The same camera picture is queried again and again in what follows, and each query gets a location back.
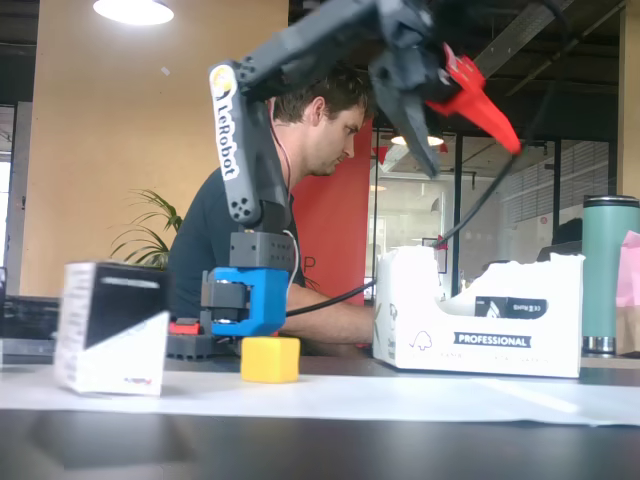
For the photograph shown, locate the yellow cube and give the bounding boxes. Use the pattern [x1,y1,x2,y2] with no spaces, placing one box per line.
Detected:
[239,335,302,385]

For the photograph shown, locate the grey robot arm blue base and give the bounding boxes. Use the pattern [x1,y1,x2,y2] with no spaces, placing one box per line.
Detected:
[166,0,401,359]

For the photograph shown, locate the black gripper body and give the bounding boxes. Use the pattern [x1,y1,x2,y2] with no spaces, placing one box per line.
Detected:
[368,0,464,104]

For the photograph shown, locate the thick black camera cable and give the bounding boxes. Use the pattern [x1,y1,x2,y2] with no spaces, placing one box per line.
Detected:
[284,0,574,317]

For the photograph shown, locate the thin white servo wire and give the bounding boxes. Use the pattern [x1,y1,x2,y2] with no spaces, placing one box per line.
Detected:
[268,97,302,281]

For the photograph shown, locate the teal insulated bottle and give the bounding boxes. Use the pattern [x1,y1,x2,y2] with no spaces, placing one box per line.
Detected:
[581,194,640,357]

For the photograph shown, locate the white cardboard carton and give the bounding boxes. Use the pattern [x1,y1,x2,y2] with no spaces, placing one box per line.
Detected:
[372,245,586,380]

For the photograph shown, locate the black plastic case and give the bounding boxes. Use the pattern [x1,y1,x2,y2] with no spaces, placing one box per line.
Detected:
[0,293,64,365]

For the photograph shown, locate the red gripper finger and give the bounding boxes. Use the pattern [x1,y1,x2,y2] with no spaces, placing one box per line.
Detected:
[424,42,524,155]

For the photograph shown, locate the potted palm plant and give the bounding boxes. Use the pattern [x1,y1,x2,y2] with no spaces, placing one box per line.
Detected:
[108,188,185,271]

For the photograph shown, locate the man in black t-shirt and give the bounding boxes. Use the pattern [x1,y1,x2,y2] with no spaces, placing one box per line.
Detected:
[167,64,376,351]

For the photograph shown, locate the small pendant lamp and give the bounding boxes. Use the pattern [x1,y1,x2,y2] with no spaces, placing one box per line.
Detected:
[389,133,446,148]

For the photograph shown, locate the white paper sheet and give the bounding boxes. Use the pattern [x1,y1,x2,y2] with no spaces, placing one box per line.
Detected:
[0,364,640,428]

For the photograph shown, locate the black and white cardboard box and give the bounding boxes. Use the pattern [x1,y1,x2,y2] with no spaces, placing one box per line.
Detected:
[473,294,550,320]
[52,259,172,399]

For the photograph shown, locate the brown paper bag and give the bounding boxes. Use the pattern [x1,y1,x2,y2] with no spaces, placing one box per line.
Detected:
[614,303,640,359]

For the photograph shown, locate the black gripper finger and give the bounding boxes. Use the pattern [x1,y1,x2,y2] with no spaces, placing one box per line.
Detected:
[371,83,442,180]

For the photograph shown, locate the round white ceiling lamp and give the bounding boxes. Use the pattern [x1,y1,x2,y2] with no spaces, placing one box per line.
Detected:
[92,0,175,27]

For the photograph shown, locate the grey steel ceiling beam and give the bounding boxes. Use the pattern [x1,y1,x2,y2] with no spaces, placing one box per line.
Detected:
[464,0,584,81]

